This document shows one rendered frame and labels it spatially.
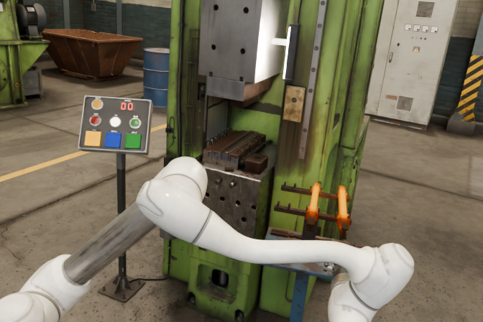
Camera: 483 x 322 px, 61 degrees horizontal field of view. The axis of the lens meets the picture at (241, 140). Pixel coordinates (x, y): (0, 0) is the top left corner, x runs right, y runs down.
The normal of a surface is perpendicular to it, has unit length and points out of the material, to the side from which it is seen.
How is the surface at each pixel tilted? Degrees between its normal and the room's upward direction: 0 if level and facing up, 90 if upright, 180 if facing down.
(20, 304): 6
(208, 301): 90
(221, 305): 90
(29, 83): 90
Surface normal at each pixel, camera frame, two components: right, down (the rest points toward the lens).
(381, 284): -0.19, 0.26
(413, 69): -0.48, 0.25
